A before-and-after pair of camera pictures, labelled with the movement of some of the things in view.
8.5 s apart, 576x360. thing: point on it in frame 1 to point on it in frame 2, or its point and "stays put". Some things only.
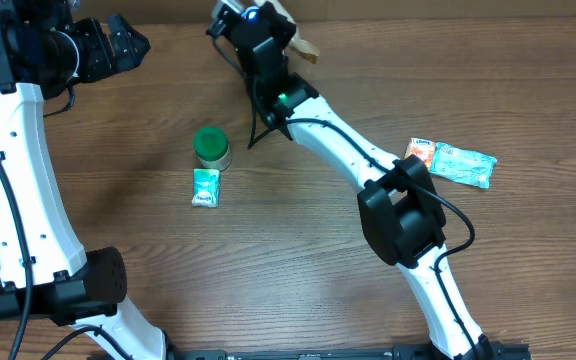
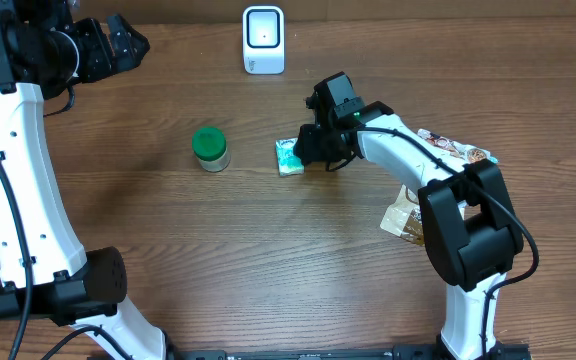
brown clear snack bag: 301,47 to 406,218
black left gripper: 113,45 stays put
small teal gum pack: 206,188 to 289,164
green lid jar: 211,148 stays put
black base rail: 398,352 stays put
